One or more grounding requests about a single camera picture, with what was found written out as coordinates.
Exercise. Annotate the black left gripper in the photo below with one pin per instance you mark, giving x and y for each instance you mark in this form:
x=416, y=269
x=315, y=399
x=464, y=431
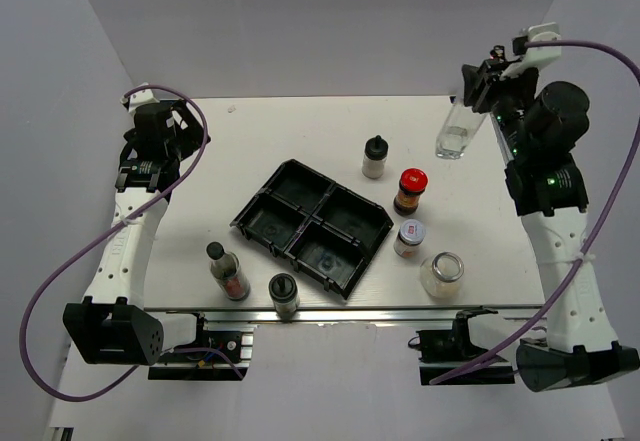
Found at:
x=192, y=134

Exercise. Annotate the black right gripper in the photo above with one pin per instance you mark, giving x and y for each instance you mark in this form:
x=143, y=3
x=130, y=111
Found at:
x=479, y=83

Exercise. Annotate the clear glass oil bottle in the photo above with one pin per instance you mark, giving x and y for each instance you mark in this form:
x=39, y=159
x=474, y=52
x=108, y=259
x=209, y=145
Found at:
x=458, y=130

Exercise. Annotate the red-label black-cap bottle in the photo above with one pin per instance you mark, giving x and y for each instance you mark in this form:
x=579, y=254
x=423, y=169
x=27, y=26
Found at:
x=226, y=270

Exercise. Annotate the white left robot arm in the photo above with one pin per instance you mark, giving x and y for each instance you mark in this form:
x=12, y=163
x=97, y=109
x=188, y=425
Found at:
x=110, y=324

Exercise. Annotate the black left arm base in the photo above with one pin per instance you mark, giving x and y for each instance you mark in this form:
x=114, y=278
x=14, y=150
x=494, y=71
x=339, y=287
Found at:
x=221, y=351

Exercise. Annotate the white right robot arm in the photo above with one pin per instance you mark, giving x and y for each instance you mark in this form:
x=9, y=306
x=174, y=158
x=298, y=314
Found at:
x=581, y=347

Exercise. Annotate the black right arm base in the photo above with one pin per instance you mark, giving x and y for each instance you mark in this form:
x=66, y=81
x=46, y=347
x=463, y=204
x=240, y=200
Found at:
x=444, y=349

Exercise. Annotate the red-lid sauce jar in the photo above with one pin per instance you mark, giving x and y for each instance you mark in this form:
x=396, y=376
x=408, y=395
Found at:
x=412, y=184

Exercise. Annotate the white shaker black cap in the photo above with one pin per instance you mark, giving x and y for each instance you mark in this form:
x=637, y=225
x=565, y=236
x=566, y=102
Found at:
x=375, y=155

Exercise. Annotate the grey-lid spice jar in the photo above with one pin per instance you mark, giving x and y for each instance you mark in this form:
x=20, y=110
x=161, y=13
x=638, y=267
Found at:
x=409, y=237

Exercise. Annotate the black four-compartment tray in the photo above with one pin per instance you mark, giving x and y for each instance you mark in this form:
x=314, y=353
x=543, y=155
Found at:
x=323, y=229

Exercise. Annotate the black-cap pepper grinder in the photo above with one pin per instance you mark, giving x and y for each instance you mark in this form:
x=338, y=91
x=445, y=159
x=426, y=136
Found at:
x=284, y=294

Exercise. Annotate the round clear glass jar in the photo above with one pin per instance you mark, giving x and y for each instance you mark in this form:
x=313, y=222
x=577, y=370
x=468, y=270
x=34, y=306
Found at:
x=441, y=275

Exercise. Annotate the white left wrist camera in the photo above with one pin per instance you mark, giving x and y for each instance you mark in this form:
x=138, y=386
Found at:
x=142, y=95

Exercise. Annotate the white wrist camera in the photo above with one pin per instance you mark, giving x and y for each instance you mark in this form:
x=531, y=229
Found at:
x=142, y=95
x=537, y=57

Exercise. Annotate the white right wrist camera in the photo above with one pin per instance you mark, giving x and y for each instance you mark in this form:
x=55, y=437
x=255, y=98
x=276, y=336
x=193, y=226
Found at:
x=537, y=57

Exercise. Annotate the aluminium front table rail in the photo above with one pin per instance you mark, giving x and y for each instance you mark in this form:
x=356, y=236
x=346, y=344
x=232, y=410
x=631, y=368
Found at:
x=323, y=315

